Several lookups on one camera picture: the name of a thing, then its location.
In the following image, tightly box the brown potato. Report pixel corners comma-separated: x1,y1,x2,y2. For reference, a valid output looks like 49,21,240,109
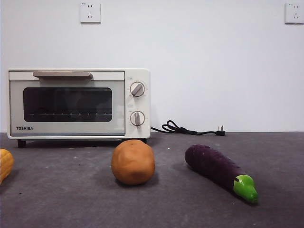
111,139,155,186

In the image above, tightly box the white wall socket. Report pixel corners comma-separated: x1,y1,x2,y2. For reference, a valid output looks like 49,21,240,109
79,0,101,24
285,2,304,24

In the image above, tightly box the glass oven door with handle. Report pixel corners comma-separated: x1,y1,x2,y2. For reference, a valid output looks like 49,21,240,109
8,70,126,137

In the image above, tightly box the yellow corn cob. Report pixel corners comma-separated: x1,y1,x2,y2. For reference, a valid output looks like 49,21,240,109
0,148,14,185

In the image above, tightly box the white Toshiba toaster oven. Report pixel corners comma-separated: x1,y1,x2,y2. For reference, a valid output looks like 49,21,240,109
6,68,151,148

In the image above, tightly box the purple eggplant with green stem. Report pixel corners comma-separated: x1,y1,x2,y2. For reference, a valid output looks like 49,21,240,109
184,144,259,204

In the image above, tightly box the black power cord with plug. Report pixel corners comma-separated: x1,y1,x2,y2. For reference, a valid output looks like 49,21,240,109
151,120,226,137

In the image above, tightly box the beige oven knob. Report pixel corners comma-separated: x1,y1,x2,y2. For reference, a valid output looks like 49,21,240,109
129,111,145,126
130,81,146,97

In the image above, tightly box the metal wire oven rack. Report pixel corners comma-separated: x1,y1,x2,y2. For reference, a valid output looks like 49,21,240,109
25,111,114,117

